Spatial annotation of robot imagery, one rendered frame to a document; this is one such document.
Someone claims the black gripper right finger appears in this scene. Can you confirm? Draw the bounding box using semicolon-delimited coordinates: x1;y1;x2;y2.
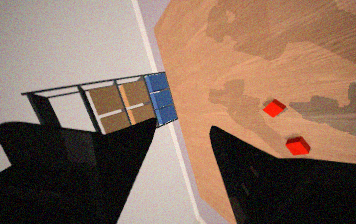
209;126;356;224

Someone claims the red cube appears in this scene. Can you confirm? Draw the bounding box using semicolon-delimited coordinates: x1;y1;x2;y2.
285;136;310;155
263;99;286;118

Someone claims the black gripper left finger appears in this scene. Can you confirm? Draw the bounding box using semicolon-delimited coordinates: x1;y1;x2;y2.
0;117;157;224

